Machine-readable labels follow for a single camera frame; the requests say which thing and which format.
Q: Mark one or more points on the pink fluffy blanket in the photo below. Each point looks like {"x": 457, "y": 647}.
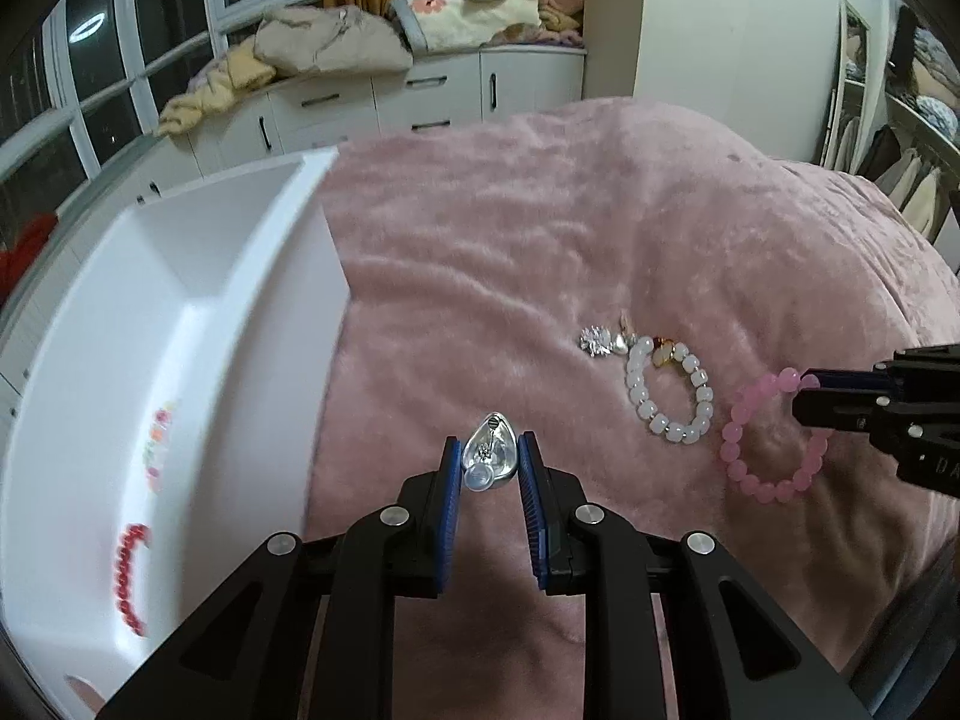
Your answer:
{"x": 525, "y": 240}

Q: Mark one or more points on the white drawer cabinet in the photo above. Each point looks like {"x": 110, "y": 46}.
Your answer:
{"x": 360, "y": 101}

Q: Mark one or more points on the white framed window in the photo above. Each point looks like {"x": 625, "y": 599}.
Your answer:
{"x": 135, "y": 30}

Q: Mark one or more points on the silver snowflake brooch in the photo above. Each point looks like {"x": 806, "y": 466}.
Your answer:
{"x": 596, "y": 339}

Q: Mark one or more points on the yellow cloth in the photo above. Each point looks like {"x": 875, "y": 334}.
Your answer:
{"x": 225, "y": 82}

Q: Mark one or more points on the hanging clothes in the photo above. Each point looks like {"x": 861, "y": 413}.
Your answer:
{"x": 911, "y": 172}

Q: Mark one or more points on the red cloth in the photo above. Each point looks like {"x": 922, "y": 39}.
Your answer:
{"x": 22, "y": 251}

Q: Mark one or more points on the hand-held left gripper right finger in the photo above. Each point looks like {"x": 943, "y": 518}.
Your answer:
{"x": 532, "y": 517}

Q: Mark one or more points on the floral quilt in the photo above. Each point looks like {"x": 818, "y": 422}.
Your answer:
{"x": 465, "y": 19}

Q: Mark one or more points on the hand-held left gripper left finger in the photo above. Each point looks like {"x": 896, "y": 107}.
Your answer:
{"x": 448, "y": 517}

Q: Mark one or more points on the standing mirror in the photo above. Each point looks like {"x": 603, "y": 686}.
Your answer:
{"x": 846, "y": 82}

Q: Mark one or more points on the folded pink blanket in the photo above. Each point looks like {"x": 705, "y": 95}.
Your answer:
{"x": 564, "y": 0}

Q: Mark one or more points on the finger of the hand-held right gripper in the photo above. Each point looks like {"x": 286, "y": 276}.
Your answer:
{"x": 840, "y": 409}
{"x": 847, "y": 379}

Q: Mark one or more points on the beige jacket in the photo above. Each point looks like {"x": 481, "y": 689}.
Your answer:
{"x": 330, "y": 37}

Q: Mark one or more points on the small gold pink earring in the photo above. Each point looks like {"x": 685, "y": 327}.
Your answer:
{"x": 625, "y": 325}

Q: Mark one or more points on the white plastic tray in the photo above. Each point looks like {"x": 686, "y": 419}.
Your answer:
{"x": 225, "y": 330}

